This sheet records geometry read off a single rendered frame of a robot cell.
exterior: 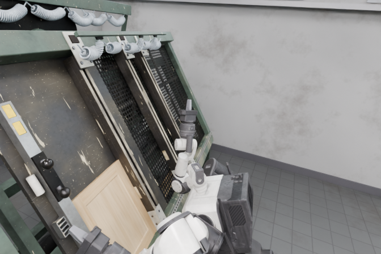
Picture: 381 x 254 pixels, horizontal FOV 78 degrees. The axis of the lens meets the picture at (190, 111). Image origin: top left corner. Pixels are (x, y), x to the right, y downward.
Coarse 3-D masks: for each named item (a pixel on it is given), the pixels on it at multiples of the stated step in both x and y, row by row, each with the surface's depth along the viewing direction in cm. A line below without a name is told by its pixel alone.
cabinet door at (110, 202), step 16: (112, 176) 123; (96, 192) 110; (112, 192) 119; (128, 192) 129; (80, 208) 100; (96, 208) 108; (112, 208) 116; (128, 208) 125; (144, 208) 136; (96, 224) 105; (112, 224) 113; (128, 224) 122; (144, 224) 132; (112, 240) 110; (128, 240) 118; (144, 240) 127
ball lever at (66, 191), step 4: (56, 188) 91; (60, 188) 91; (64, 188) 83; (68, 188) 84; (60, 192) 82; (64, 192) 82; (68, 192) 83; (60, 196) 82; (64, 196) 82; (68, 196) 83
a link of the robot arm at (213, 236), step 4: (208, 228) 86; (212, 232) 85; (216, 232) 86; (212, 236) 83; (216, 236) 84; (208, 240) 82; (212, 240) 82; (216, 240) 83; (212, 244) 82; (212, 248) 81; (208, 252) 81
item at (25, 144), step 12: (0, 108) 84; (12, 108) 87; (0, 120) 85; (12, 120) 86; (12, 132) 85; (24, 144) 87; (36, 144) 91; (24, 156) 88; (36, 168) 88; (48, 192) 90; (60, 204) 91; (72, 204) 96; (60, 216) 93; (72, 216) 94; (84, 228) 97
